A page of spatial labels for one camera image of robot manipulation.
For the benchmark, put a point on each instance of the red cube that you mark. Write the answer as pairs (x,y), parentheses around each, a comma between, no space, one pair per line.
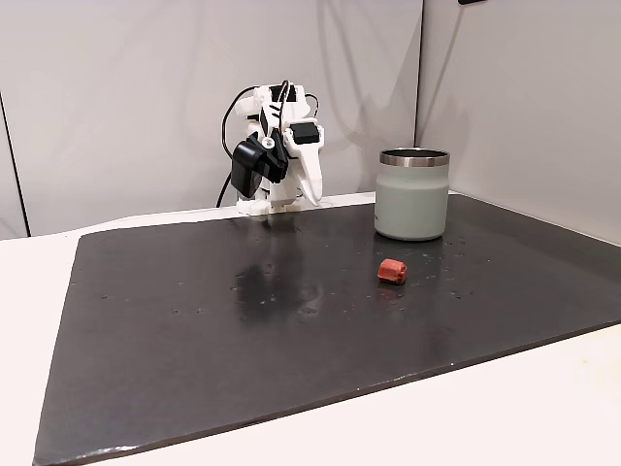
(392,271)

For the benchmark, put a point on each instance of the pale green steel-rimmed cup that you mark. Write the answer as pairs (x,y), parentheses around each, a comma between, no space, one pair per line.
(411,204)

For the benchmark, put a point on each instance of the black table mat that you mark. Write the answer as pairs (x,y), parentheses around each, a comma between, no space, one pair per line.
(242,340)

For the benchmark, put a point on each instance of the black camera box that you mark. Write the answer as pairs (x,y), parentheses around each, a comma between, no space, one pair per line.
(250,167)

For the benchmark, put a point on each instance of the black wall-mounted object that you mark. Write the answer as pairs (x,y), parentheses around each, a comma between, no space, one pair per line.
(471,2)

